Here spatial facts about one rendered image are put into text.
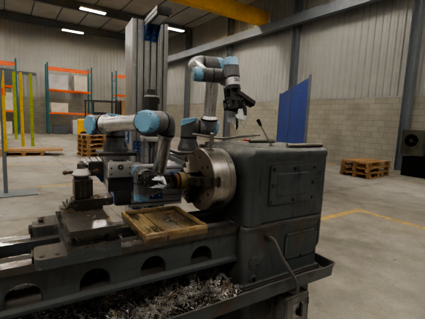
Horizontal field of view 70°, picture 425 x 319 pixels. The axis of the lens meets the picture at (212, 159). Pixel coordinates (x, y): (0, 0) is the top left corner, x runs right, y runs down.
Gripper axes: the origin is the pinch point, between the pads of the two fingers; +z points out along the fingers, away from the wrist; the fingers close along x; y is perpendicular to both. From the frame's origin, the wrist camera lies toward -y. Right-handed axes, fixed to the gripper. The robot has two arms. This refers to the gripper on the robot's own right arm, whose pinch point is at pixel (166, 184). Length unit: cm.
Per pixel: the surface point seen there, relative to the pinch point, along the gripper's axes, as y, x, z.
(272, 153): -49, 15, 18
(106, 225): 30.0, -10.6, 14.2
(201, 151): -19.4, 14.8, -1.4
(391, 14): -1013, 409, -477
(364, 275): -212, -108, -21
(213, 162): -20.4, 10.8, 8.6
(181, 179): -7.9, 1.9, 0.7
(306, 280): -72, -53, 27
